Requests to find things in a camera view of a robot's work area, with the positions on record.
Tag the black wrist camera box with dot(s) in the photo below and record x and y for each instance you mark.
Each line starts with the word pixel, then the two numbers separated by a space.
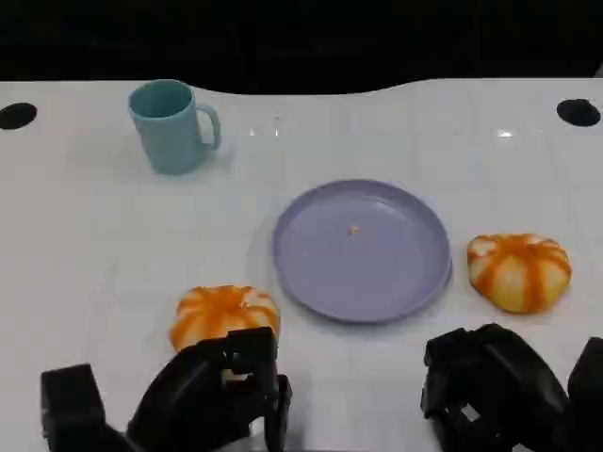
pixel 589 381
pixel 70 405

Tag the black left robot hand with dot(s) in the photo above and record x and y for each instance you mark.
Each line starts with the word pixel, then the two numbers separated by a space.
pixel 202 405

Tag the lilac plate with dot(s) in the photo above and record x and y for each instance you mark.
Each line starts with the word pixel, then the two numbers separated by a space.
pixel 363 273

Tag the orange white toy bread roll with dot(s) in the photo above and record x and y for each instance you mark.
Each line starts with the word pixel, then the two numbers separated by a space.
pixel 518 273
pixel 221 311

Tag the pale green mug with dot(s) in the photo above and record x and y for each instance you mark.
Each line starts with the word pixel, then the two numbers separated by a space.
pixel 169 141

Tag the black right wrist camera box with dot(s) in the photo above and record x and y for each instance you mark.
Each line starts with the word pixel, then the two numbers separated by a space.
pixel 589 381

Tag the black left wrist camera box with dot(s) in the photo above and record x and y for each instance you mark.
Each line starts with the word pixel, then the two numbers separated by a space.
pixel 70 405

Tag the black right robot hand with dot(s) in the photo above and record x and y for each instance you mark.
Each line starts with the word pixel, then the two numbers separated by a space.
pixel 509 376

